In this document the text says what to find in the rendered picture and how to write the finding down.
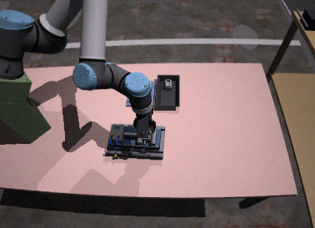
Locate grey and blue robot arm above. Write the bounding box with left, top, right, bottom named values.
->
left=0, top=0, right=153, bottom=138

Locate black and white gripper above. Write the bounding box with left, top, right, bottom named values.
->
left=133, top=107, right=156, bottom=133

